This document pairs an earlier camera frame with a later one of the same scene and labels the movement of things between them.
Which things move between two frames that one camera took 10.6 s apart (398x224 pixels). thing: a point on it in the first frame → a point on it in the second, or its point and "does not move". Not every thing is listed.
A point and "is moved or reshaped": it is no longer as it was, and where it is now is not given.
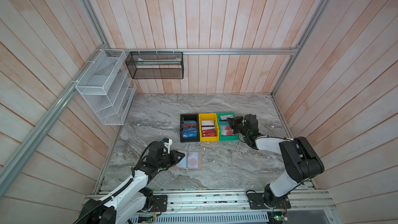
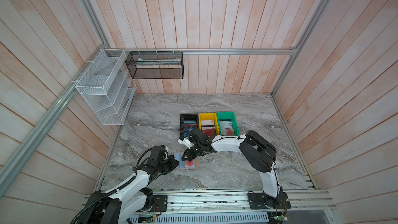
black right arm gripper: [233, 121] → [188, 154]
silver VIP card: [224, 117] → [225, 124]
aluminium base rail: [236, 201] does not move
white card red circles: [193, 160] is moved or reshaped
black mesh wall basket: [156, 65] does not move
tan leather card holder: [193, 160] does not move
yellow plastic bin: [209, 116] does not move
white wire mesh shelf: [108, 86] does not move
